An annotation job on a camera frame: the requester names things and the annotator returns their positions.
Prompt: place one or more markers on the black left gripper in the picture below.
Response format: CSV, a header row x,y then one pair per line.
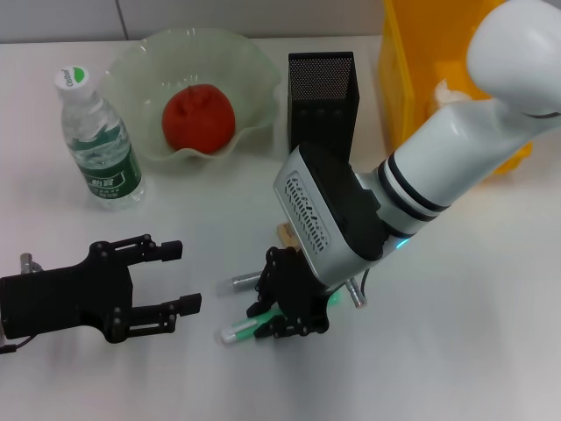
x,y
66,298

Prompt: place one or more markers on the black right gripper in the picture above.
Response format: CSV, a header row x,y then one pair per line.
x,y
300,289

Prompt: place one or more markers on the grey glitter pen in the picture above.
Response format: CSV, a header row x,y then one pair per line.
x,y
243,280

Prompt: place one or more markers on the green plastic pen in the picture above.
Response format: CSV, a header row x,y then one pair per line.
x,y
239,326

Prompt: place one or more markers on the tan rubber eraser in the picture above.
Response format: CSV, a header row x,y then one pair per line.
x,y
286,234

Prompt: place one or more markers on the clear water bottle green label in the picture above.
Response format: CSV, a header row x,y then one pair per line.
x,y
109,175

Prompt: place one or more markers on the red tomato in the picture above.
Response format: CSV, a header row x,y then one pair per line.
x,y
197,118

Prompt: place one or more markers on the white paper ball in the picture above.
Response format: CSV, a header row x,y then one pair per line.
x,y
442,93

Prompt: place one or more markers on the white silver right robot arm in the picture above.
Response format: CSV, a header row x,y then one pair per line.
x,y
460,144

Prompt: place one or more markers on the frosted glass fruit plate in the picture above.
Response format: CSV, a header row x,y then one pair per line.
x,y
140,79

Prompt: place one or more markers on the black mesh pen holder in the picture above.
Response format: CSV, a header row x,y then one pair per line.
x,y
322,101

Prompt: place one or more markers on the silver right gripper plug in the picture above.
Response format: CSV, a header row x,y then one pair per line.
x,y
356,294

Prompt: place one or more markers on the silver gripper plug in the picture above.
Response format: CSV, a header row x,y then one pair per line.
x,y
28,261
356,294

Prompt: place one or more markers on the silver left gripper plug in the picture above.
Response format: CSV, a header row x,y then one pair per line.
x,y
28,261

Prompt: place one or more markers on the yellow plastic storage bin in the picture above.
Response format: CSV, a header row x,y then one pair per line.
x,y
403,87

